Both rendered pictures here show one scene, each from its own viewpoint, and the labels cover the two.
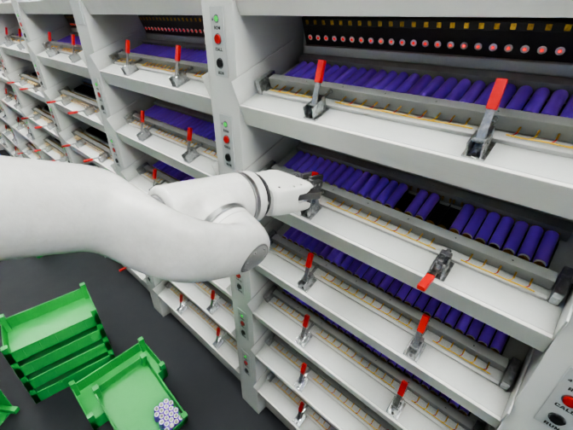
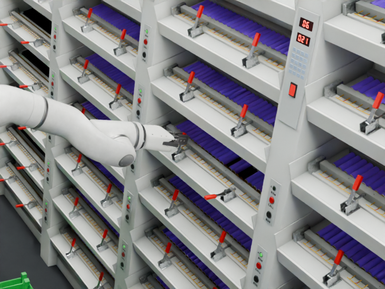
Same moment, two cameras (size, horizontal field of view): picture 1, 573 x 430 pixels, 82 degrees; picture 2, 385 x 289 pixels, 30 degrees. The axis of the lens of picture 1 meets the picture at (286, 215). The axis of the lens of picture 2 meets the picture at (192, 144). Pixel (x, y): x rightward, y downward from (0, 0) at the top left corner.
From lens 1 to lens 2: 1.60 m
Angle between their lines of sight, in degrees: 12
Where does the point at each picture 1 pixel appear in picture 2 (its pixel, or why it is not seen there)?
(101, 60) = (65, 12)
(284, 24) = not seen: hidden behind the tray
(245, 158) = (149, 115)
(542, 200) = (251, 160)
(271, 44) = (179, 48)
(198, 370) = not seen: outside the picture
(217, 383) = not seen: outside the picture
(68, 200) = (67, 117)
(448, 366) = (231, 266)
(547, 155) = (260, 141)
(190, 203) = (104, 129)
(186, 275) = (95, 155)
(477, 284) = (240, 206)
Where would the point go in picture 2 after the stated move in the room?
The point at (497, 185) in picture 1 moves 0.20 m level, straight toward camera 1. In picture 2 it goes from (240, 151) to (183, 165)
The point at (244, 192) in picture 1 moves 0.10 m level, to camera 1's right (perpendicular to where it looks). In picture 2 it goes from (131, 131) to (164, 139)
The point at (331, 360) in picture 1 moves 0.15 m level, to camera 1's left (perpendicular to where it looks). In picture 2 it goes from (179, 280) to (135, 268)
